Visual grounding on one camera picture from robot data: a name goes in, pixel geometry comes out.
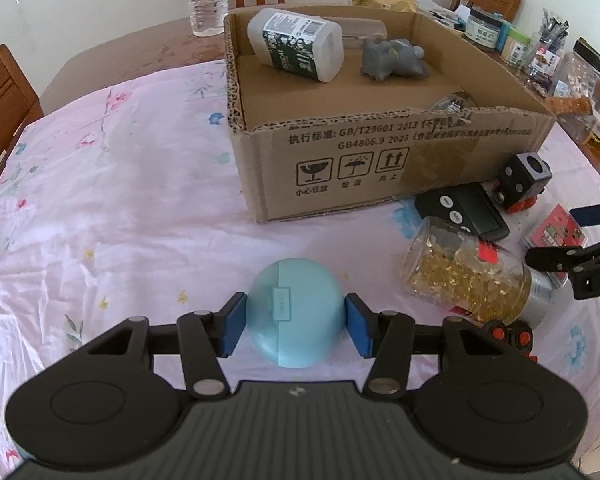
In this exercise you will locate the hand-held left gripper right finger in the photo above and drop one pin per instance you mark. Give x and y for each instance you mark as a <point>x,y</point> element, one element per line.
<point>360,325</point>

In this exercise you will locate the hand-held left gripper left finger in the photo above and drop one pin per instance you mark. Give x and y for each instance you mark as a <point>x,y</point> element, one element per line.
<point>232,322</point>

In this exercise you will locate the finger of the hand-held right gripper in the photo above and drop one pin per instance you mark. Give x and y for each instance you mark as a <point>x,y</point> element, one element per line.
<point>595,212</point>
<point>555,258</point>

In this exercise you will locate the small plastic packet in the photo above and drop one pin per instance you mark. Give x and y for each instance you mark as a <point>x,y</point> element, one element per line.
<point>555,227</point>

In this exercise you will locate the light blue earbuds case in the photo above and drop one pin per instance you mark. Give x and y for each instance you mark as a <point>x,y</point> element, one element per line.
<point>300,310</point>

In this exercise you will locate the brown cardboard box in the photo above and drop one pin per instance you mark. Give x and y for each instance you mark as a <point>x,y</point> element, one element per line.
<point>330,150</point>

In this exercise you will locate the grey rubber animal toy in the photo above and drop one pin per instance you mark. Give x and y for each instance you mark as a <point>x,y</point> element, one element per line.
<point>385,60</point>

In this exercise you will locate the white plastic bottle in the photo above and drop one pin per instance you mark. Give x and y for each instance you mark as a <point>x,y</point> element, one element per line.
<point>290,35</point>

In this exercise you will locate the black cube toy car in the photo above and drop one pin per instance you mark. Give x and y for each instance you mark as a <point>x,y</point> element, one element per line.
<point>522,177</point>

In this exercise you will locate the black remote device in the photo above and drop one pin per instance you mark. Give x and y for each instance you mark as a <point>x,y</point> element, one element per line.
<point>475,212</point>

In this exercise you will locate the jar of golden capsules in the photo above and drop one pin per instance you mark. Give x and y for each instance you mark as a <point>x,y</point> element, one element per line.
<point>460,275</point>

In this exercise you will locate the small orange box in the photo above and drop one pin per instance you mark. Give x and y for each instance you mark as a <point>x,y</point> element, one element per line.
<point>572,105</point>

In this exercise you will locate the large clear jar black lid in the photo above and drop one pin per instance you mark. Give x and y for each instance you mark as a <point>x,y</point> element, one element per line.
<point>587,80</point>

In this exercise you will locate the pen holder with pens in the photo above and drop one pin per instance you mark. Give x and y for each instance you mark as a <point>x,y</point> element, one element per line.
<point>547,55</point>

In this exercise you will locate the pink floral tablecloth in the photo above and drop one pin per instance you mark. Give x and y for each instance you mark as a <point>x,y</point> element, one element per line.
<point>130,185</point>

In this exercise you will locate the small green jar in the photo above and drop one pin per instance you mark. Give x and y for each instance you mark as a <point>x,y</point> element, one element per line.
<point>515,47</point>

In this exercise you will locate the dark jar with green label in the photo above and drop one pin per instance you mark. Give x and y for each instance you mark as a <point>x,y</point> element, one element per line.
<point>482,30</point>

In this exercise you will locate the white envelope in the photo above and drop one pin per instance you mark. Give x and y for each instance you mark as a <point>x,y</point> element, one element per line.
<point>462,12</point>

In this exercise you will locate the stack of papers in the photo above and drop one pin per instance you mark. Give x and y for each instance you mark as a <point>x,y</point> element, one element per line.
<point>442,17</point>

